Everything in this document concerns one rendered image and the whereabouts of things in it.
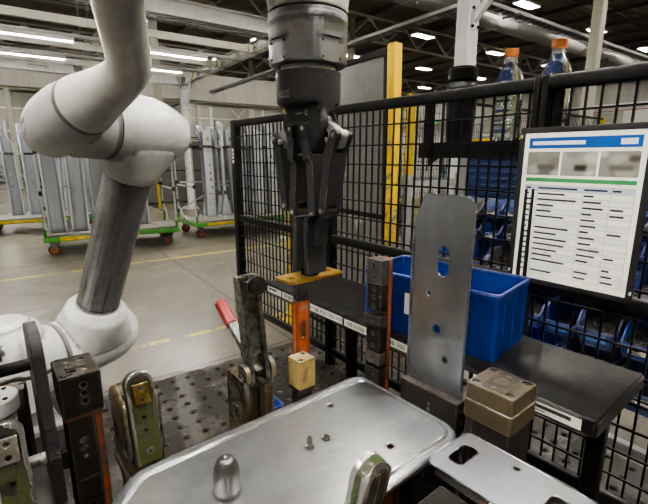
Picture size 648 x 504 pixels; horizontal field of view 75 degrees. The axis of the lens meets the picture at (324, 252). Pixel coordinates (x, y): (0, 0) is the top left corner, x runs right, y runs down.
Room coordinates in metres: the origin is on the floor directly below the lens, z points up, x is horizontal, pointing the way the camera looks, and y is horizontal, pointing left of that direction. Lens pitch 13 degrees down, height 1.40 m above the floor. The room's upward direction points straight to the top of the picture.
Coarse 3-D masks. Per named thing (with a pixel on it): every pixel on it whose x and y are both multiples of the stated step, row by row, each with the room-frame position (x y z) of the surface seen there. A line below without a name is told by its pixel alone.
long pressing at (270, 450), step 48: (336, 384) 0.68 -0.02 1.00; (240, 432) 0.55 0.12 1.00; (288, 432) 0.55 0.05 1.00; (336, 432) 0.55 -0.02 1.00; (384, 432) 0.55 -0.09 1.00; (432, 432) 0.55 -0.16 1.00; (144, 480) 0.46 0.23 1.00; (192, 480) 0.46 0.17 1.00; (240, 480) 0.46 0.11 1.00; (288, 480) 0.46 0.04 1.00; (336, 480) 0.46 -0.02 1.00
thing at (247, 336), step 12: (240, 276) 0.64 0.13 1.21; (252, 276) 0.65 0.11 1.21; (240, 288) 0.62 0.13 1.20; (252, 288) 0.61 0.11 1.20; (264, 288) 0.62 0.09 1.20; (240, 300) 0.62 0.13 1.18; (252, 300) 0.64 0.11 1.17; (240, 312) 0.63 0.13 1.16; (252, 312) 0.64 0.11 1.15; (240, 324) 0.63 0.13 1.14; (252, 324) 0.64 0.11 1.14; (264, 324) 0.64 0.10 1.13; (240, 336) 0.63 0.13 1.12; (252, 336) 0.63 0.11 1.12; (264, 336) 0.63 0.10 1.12; (252, 348) 0.63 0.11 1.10; (264, 348) 0.63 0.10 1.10; (252, 360) 0.61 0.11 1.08; (264, 360) 0.63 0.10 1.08; (252, 372) 0.61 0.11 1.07; (264, 372) 0.63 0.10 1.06; (252, 384) 0.61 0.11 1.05
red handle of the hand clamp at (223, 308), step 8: (216, 304) 0.71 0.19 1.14; (224, 304) 0.71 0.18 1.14; (224, 312) 0.70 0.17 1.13; (232, 312) 0.70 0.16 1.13; (224, 320) 0.69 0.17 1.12; (232, 320) 0.68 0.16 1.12; (232, 328) 0.67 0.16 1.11; (240, 344) 0.65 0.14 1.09; (256, 360) 0.63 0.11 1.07; (256, 368) 0.62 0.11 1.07
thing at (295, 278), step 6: (330, 270) 0.54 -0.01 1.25; (336, 270) 0.54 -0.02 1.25; (276, 276) 0.51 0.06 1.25; (282, 276) 0.51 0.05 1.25; (288, 276) 0.51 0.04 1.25; (294, 276) 0.51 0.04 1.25; (300, 276) 0.51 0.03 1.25; (306, 276) 0.51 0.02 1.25; (312, 276) 0.51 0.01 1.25; (318, 276) 0.51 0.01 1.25; (324, 276) 0.51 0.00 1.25; (330, 276) 0.52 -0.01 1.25; (288, 282) 0.49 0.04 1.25; (294, 282) 0.48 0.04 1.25; (300, 282) 0.49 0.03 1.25
